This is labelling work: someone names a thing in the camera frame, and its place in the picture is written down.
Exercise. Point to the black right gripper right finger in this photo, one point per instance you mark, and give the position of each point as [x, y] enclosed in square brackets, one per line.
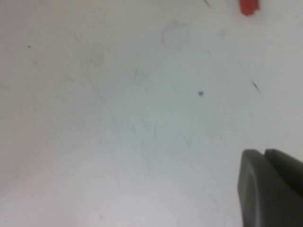
[288, 170]

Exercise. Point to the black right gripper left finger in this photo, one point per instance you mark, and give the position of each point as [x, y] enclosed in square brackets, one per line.
[258, 196]

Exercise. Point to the black marker with red caps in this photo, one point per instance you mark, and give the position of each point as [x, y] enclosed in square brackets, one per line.
[249, 6]

